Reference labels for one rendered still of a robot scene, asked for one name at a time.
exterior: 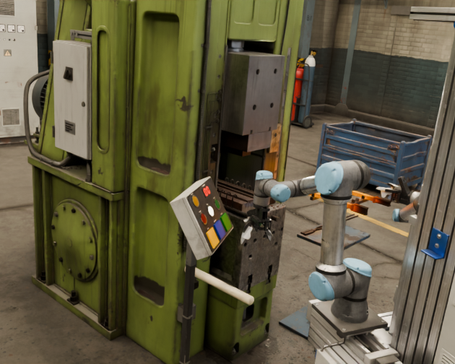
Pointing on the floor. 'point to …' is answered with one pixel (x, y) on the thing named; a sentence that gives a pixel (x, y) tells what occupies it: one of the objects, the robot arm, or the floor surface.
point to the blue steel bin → (376, 151)
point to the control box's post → (188, 304)
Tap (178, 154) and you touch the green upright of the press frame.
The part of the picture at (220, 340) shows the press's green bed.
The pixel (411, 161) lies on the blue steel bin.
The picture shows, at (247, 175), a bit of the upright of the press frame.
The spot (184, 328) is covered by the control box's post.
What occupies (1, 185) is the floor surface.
